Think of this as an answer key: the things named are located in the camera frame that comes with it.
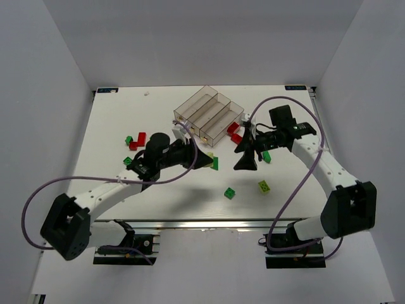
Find red curved lego brick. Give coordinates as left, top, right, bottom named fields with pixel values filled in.
left=231, top=134, right=243, bottom=145

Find green sloped lego brick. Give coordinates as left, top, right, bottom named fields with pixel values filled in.
left=262, top=151, right=271, bottom=163

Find red square lego brick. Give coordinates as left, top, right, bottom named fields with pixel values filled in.
left=227, top=122, right=240, bottom=136

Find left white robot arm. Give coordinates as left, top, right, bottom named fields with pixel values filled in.
left=40, top=133, right=213, bottom=261

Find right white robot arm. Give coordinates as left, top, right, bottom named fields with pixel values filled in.
left=234, top=105, right=377, bottom=250

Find long green lego brick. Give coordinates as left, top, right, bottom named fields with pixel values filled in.
left=211, top=156, right=219, bottom=170

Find red L lego stack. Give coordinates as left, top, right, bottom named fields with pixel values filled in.
left=128, top=132, right=147, bottom=151

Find lime lego brick right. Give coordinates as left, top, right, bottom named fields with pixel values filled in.
left=258, top=180, right=270, bottom=194

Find green flat lego left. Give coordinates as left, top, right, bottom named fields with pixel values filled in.
left=123, top=157, right=132, bottom=166

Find near clear plastic bin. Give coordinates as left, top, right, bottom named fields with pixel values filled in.
left=199, top=101, right=244, bottom=147

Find clear plastic bin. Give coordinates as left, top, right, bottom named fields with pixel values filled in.
left=187, top=93, right=231, bottom=136
left=173, top=85, right=218, bottom=122
left=199, top=101, right=244, bottom=147

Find small green lego far left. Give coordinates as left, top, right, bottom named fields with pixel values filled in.
left=125, top=136, right=133, bottom=146

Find green lego brick bottom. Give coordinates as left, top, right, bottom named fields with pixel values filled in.
left=224, top=187, right=235, bottom=200

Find far clear plastic bin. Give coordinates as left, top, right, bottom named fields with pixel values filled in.
left=173, top=85, right=218, bottom=122

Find right blue label sticker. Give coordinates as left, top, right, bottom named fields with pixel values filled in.
left=284, top=85, right=307, bottom=91

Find blue label sticker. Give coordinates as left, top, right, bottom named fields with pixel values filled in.
left=284, top=85, right=307, bottom=91
left=96, top=87, right=118, bottom=94

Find middle clear plastic bin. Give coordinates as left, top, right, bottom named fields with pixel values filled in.
left=187, top=93, right=231, bottom=136

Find left blue label sticker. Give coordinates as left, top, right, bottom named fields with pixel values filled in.
left=96, top=87, right=118, bottom=94

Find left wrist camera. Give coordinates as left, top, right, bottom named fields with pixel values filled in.
left=172, top=125, right=187, bottom=143

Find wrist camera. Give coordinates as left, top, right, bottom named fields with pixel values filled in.
left=240, top=113, right=256, bottom=127
left=172, top=125, right=187, bottom=143

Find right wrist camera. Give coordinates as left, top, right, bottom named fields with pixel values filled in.
left=240, top=113, right=256, bottom=127

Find aluminium front rail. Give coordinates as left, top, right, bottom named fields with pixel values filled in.
left=94, top=219, right=306, bottom=231

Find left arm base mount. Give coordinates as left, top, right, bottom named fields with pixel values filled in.
left=88, top=220, right=159, bottom=266

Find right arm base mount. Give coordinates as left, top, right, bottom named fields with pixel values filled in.
left=258, top=234, right=326, bottom=269

